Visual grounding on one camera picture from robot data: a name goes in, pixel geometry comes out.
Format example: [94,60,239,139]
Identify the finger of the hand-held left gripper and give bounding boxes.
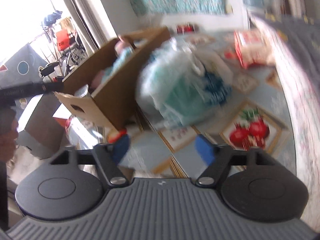
[35,81,64,95]

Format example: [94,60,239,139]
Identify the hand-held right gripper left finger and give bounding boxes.
[49,134,132,187]

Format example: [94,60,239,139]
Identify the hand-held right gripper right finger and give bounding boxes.
[194,134,275,187]

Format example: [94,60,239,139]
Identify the brown cardboard box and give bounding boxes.
[54,27,172,130]

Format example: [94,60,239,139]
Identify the teal checkered towel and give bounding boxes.
[105,47,135,80]

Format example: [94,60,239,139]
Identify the pink plush doll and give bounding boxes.
[114,35,137,55]

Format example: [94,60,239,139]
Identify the person's left hand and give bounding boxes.
[0,122,19,160]

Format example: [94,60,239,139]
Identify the black clamp holder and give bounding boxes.
[38,62,60,77]

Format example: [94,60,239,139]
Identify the clear plastic cup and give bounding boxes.
[74,84,91,98]

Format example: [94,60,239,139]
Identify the fruit print tablecloth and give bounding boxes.
[67,27,295,178]

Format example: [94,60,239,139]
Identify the wheelchair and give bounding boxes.
[56,30,88,75]

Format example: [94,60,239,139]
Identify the brown carton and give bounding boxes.
[16,94,69,159]

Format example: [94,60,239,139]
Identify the orange bag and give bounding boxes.
[55,29,69,52]

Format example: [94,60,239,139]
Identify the dark blue packet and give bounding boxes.
[200,70,232,103]

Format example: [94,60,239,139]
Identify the blue hanging clothes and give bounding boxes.
[41,10,63,30]

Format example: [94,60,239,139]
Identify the translucent white plastic bag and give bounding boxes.
[135,36,234,128]

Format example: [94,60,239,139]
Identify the beige curtain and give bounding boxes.
[54,0,118,60]

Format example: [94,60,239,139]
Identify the wet wipes pack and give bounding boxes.
[234,30,274,69]

